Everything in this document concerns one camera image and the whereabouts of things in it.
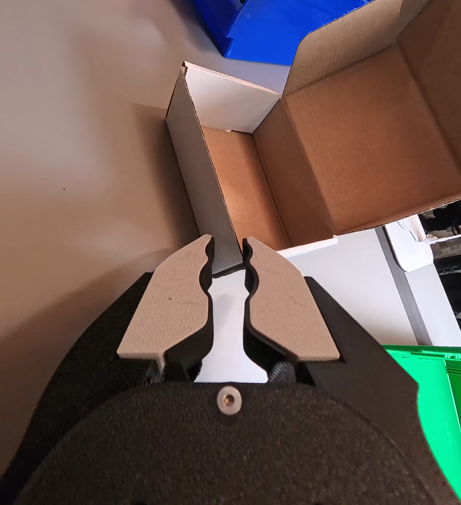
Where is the grey desk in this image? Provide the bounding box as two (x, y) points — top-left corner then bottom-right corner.
(0, 0), (461, 494)

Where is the white cardboard mailer box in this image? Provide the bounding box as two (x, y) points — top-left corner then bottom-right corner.
(165, 0), (461, 277)

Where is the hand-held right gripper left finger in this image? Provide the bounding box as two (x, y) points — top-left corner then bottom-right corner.
(117, 234), (215, 375)

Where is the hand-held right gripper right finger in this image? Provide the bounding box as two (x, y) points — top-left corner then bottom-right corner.
(242, 237), (341, 375)

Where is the document stand with white base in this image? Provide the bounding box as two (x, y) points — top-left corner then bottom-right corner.
(384, 216), (434, 273)

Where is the green plastic bin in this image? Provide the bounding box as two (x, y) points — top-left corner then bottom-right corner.
(382, 344), (461, 505)

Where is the blue plastic bin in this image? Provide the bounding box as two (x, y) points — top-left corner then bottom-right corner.
(193, 0), (402, 65)

